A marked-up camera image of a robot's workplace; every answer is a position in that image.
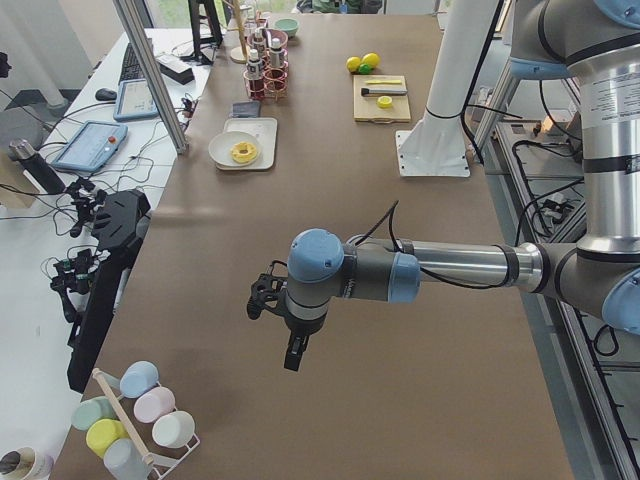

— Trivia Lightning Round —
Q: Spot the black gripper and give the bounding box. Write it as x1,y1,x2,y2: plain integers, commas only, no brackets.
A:
284,298,326,371

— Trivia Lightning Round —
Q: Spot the tea bottle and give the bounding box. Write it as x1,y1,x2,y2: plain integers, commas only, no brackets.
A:
246,48,264,100
269,39,286,96

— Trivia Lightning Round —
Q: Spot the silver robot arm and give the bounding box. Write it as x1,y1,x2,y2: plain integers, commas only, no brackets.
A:
278,1,639,370

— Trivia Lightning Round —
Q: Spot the beige rabbit tray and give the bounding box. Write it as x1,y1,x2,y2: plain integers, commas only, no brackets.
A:
208,117,277,171

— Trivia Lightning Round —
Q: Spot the cream white cup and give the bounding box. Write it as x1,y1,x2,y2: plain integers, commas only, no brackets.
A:
152,410,195,448

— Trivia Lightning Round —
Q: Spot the pink cup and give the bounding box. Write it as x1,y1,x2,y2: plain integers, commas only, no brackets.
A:
133,386,175,423

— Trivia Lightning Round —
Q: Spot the blue cup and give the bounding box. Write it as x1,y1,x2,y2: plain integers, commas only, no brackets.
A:
119,360,159,399

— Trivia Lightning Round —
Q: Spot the grey cup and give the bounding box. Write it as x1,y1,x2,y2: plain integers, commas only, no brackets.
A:
103,439,151,480

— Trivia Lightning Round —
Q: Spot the white plate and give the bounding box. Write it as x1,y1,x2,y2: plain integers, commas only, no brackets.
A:
208,131,262,168

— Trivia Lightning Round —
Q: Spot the yellow cup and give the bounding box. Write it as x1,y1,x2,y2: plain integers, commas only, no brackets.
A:
85,419,129,458

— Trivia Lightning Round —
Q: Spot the green cup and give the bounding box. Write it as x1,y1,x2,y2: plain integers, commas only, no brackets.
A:
71,396,117,431

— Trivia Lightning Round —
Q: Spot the grey folded cloth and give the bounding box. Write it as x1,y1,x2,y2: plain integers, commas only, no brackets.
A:
230,100,261,118

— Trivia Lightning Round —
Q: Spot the wooden cutting board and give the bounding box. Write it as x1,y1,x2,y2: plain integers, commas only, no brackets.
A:
352,75,411,123

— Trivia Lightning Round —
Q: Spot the half lemon slice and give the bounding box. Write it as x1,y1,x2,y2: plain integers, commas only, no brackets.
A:
376,96,393,109

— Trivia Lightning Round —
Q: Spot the green lime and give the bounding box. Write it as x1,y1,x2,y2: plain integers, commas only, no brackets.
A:
358,63,373,75

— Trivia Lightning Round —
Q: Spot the near blue teach pendant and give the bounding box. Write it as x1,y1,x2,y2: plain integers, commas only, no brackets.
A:
51,121,128,173

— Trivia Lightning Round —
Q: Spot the blue teach pendant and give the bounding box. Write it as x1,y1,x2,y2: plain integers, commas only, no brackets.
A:
51,121,128,173
113,79,159,122

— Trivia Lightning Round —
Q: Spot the yellow lemon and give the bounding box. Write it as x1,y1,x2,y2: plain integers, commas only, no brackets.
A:
361,52,380,69
346,56,362,73

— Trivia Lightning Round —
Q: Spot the far blue teach pendant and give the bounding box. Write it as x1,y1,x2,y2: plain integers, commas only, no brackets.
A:
113,79,159,122

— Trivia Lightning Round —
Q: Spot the paper cup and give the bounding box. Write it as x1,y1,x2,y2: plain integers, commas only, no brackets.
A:
1,447,54,480

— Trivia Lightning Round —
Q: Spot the wooden mug tree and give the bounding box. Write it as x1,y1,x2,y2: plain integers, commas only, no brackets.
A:
223,0,248,64

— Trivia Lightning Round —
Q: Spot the pink ice bowl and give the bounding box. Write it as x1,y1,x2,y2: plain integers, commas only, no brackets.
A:
264,28,289,48

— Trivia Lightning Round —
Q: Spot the black computer mouse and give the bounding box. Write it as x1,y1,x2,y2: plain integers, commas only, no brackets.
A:
95,88,117,101

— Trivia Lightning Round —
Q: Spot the mint green bowl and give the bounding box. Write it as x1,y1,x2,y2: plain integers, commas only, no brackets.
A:
275,18,299,38

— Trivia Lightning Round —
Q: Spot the black keyboard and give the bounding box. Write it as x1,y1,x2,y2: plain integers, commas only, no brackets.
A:
118,43,145,83

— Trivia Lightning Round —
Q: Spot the black thermos bottle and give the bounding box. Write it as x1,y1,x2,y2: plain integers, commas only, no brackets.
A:
9,139,66,195

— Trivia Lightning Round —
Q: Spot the white wire cup rack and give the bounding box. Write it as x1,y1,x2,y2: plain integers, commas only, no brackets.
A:
112,384,201,479

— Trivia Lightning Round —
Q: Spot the wooden rack handle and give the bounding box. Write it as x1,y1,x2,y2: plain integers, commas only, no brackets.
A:
91,368,154,465

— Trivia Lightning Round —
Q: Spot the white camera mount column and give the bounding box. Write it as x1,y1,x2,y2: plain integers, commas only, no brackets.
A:
396,0,503,177

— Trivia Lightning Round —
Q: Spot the copper wire bottle rack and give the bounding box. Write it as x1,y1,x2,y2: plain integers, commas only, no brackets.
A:
243,47,289,101

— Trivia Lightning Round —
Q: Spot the aluminium frame post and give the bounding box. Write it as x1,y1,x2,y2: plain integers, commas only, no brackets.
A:
113,0,188,155

